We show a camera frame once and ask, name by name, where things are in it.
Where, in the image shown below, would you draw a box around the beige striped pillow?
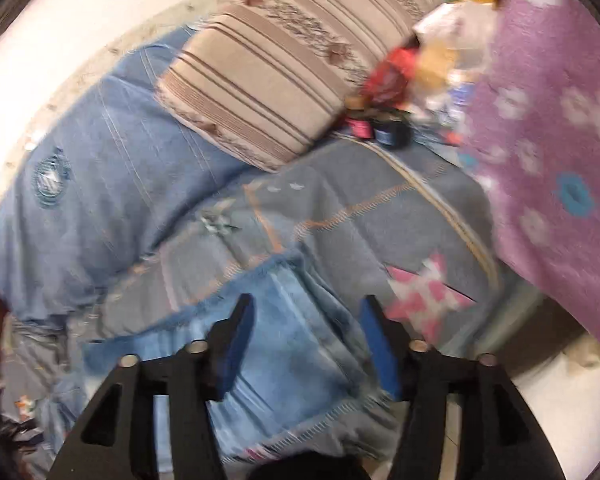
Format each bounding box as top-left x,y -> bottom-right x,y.
155,0 -> 447,173

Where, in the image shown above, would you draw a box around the dark jar with pink label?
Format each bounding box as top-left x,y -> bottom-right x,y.
344,97 -> 377,139

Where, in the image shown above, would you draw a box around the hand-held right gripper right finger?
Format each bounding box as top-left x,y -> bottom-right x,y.
360,295 -> 567,480

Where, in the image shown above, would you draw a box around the red plastic bag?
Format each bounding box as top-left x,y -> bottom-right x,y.
362,47 -> 422,111

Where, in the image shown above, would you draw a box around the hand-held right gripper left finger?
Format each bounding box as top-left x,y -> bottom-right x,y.
47,293 -> 256,480

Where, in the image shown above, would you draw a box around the grey-blue printed bed sheet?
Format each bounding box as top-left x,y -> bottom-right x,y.
0,132 -> 506,480

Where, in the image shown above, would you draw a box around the light blue denim pants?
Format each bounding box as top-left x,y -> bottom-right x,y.
80,254 -> 406,462

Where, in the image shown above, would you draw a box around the blue plaid pillow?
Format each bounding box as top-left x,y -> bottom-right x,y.
0,27 -> 263,322

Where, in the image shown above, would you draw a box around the purple floral blanket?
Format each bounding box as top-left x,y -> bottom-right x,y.
460,0 -> 600,367

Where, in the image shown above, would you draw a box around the dark jar with blue label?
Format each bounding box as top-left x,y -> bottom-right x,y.
372,110 -> 414,150

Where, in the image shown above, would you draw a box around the pile of plastic bags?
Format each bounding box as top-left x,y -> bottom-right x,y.
414,0 -> 502,131

